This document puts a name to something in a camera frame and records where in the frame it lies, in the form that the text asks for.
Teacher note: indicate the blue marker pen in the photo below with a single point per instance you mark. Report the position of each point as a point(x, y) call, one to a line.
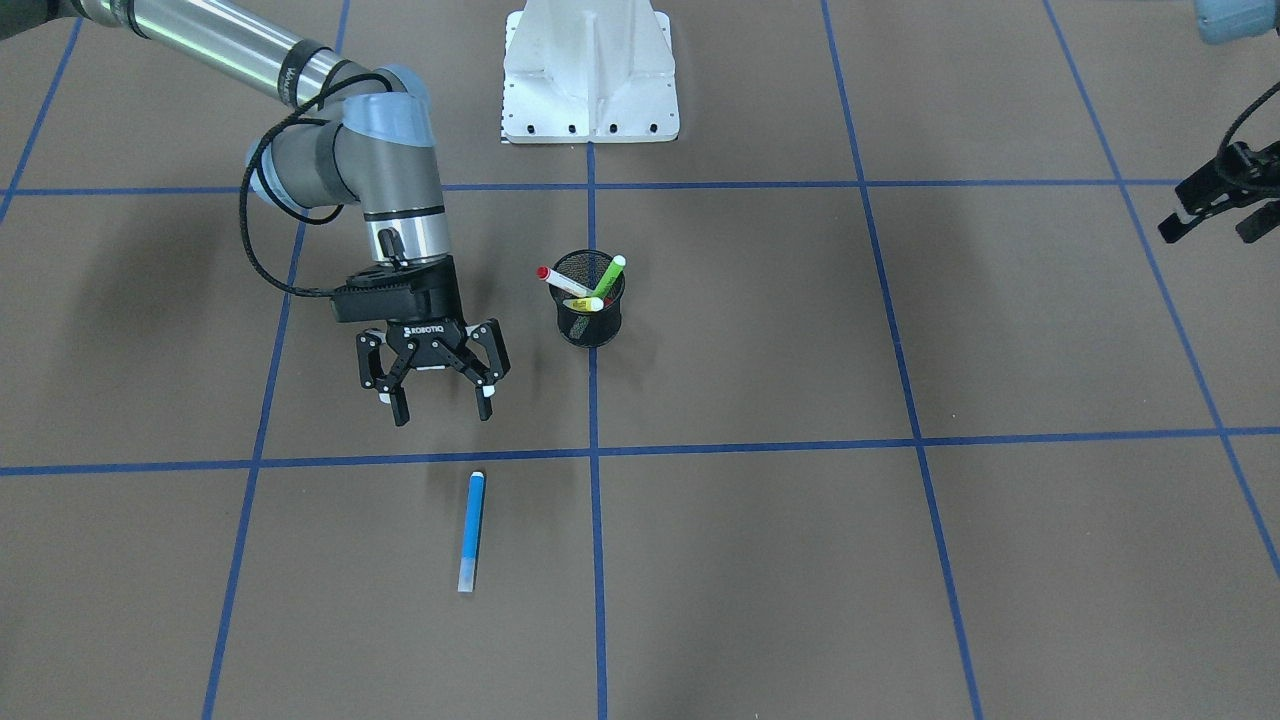
point(471, 532)

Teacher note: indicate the black mesh pen cup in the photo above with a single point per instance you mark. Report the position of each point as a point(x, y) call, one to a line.
point(587, 286)

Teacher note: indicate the green marker pen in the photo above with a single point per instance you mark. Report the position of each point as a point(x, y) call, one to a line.
point(610, 278)

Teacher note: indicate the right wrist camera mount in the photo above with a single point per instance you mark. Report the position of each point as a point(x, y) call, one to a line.
point(377, 294)

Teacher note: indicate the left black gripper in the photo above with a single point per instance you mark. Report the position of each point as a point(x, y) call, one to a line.
point(1226, 189)

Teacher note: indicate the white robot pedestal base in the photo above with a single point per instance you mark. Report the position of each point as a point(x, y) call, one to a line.
point(589, 72)

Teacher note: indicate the white red-capped marker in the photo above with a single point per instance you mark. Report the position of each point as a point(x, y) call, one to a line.
point(564, 283)

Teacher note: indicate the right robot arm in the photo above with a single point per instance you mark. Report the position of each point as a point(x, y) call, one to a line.
point(353, 137)

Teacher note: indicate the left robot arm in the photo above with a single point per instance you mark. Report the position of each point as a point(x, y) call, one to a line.
point(1223, 21)

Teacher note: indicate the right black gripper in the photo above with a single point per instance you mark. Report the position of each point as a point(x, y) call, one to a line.
point(437, 318)

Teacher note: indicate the yellow marker pen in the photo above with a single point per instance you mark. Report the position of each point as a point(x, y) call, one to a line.
point(585, 305)

